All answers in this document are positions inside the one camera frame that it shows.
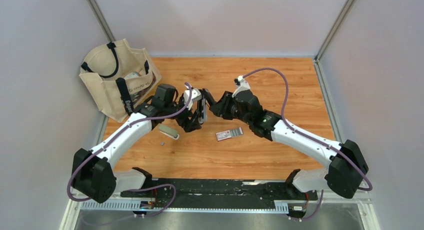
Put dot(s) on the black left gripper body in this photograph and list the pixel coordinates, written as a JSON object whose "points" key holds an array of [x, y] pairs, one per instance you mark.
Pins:
{"points": [[181, 104]]}

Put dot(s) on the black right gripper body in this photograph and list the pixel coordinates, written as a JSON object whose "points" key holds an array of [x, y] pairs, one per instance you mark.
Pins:
{"points": [[234, 110]]}

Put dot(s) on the black large stapler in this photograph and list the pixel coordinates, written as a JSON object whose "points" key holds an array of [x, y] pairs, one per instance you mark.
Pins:
{"points": [[206, 99]]}

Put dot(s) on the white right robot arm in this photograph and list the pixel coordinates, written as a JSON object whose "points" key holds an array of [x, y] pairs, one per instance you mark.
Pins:
{"points": [[345, 164]]}

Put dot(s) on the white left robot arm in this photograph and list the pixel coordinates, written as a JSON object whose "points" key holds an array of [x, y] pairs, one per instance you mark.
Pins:
{"points": [[93, 170]]}

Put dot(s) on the beige canvas tote bag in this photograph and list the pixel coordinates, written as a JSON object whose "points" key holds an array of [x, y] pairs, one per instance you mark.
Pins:
{"points": [[118, 77]]}

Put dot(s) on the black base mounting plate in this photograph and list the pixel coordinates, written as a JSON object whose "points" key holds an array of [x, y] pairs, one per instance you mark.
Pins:
{"points": [[226, 195]]}

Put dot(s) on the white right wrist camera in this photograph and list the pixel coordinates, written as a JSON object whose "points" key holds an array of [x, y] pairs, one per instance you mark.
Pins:
{"points": [[241, 85]]}

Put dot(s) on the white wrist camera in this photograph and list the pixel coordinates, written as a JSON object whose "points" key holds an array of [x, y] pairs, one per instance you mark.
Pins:
{"points": [[191, 96], [241, 85]]}

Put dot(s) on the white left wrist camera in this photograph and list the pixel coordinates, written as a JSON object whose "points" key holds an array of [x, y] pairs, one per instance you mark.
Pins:
{"points": [[191, 96]]}

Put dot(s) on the aluminium frame rail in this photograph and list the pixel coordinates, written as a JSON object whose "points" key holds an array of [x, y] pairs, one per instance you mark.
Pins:
{"points": [[139, 205]]}

